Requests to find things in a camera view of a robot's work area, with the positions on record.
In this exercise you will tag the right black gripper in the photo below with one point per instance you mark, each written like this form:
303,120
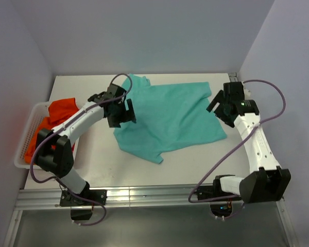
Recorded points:
220,98

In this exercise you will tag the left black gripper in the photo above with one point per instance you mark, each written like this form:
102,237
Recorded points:
127,115

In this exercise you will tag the teal t-shirt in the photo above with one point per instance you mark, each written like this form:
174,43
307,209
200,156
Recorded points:
168,117

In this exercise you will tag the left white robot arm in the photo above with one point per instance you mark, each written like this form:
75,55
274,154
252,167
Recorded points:
54,153

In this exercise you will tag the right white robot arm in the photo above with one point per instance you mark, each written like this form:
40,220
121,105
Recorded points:
267,180

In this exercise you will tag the orange t-shirt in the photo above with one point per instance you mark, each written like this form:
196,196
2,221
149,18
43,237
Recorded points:
59,111

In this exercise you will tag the white plastic basket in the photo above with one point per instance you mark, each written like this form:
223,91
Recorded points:
37,114

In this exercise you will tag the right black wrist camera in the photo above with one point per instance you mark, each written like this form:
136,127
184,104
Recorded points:
235,91

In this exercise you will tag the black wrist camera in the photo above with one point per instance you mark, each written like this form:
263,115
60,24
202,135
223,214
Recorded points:
235,91
114,92

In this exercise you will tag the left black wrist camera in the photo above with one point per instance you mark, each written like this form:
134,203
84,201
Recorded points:
114,92

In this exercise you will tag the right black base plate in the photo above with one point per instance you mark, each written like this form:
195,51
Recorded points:
215,194

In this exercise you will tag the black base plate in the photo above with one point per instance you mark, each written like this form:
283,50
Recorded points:
97,195
215,194

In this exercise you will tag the front aluminium rail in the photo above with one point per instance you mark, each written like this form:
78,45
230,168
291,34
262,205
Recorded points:
132,196

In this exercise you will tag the aluminium rail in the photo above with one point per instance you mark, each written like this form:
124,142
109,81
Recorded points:
132,196
286,221

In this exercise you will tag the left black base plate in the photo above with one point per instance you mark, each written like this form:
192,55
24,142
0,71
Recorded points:
97,195

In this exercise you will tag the right side aluminium rail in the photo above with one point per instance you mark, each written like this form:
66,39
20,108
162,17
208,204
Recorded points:
286,221

